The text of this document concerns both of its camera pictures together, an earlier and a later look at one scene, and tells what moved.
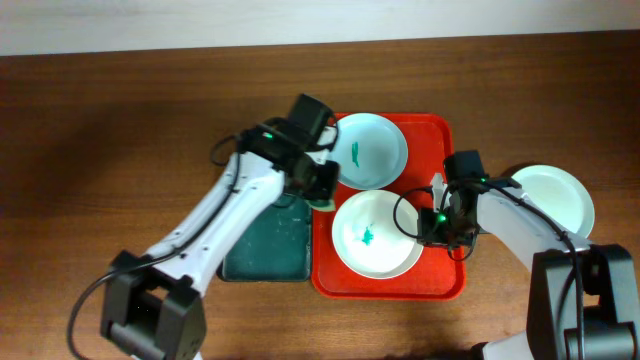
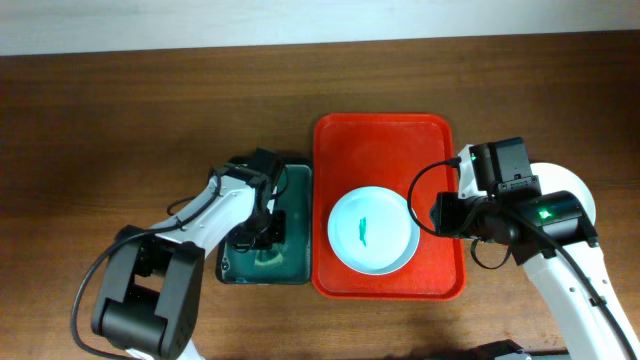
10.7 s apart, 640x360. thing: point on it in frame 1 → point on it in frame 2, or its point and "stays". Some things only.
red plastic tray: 436,275 stays
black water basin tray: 274,245 stays
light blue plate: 371,150 → 372,231
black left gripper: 324,188 → 243,239
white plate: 366,238 → 552,178
